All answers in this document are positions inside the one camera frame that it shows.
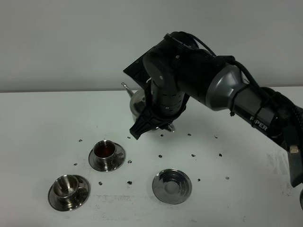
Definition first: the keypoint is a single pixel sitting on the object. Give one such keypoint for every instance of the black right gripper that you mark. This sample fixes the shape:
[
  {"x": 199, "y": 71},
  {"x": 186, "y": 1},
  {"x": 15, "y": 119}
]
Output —
[{"x": 156, "y": 73}]

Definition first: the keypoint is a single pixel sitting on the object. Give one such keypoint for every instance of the far stainless steel teacup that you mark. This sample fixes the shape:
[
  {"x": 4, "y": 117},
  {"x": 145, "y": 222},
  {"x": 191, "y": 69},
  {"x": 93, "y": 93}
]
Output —
[{"x": 107, "y": 151}]

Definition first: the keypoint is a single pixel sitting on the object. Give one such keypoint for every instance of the near stainless steel teacup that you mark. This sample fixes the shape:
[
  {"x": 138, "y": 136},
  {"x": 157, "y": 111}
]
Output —
[{"x": 66, "y": 187}]

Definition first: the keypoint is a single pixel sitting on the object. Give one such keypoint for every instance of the stainless steel teacup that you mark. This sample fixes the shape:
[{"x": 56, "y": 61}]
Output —
[
  {"x": 66, "y": 187},
  {"x": 107, "y": 151}
]

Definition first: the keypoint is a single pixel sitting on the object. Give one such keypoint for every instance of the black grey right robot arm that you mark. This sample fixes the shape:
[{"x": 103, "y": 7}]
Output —
[{"x": 182, "y": 66}]

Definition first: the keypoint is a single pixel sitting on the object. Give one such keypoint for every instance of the stainless steel teapot saucer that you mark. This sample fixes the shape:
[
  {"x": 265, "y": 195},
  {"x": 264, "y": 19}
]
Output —
[{"x": 171, "y": 186}]

